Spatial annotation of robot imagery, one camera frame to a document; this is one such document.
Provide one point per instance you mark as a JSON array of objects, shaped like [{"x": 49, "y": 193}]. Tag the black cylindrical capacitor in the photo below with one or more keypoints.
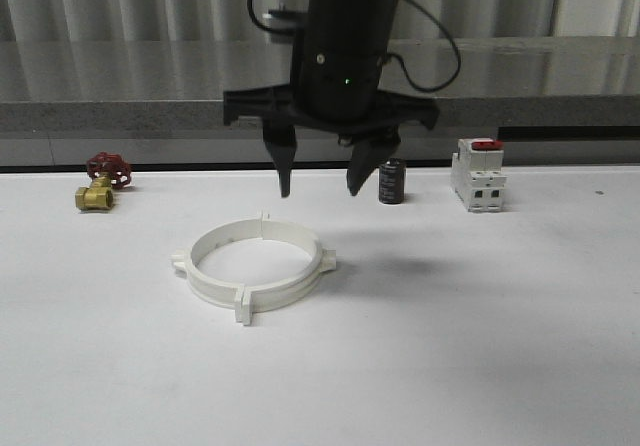
[{"x": 392, "y": 176}]

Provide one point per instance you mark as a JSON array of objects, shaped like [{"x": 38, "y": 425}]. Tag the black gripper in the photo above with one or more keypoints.
[{"x": 339, "y": 50}]

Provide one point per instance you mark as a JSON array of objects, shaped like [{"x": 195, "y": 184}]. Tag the white half pipe clamp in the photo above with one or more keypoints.
[
  {"x": 285, "y": 261},
  {"x": 215, "y": 286}
]

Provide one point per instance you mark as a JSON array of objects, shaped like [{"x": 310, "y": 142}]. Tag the brass valve red handwheel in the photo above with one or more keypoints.
[{"x": 108, "y": 172}]

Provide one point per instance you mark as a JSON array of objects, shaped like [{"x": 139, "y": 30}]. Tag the white circuit breaker red switch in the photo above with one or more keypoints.
[{"x": 476, "y": 175}]

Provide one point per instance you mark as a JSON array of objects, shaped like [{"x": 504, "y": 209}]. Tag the grey stone counter ledge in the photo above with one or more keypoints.
[{"x": 567, "y": 100}]

